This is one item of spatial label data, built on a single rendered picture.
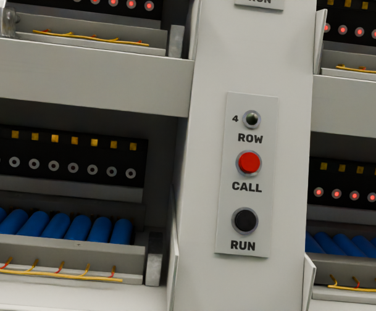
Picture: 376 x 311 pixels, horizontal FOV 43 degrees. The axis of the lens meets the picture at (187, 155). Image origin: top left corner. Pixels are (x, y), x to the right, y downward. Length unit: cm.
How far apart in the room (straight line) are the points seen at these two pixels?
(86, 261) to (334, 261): 21
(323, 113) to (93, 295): 23
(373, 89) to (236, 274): 18
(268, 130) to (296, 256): 10
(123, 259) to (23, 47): 18
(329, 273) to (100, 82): 25
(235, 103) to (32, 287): 21
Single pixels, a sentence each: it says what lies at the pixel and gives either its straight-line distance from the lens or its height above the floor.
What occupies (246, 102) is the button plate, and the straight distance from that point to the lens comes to 37.
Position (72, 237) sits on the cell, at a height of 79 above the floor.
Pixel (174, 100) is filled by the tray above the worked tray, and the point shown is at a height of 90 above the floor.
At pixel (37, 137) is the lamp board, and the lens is 53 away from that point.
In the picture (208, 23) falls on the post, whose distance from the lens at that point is 39.
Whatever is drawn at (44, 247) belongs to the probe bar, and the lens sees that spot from 40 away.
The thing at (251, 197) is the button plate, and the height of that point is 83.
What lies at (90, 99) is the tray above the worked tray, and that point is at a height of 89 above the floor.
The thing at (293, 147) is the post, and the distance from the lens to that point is 38.
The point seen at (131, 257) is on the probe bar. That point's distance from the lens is 40.
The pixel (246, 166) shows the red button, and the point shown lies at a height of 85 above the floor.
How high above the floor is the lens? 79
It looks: 10 degrees up
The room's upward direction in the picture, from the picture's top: 5 degrees clockwise
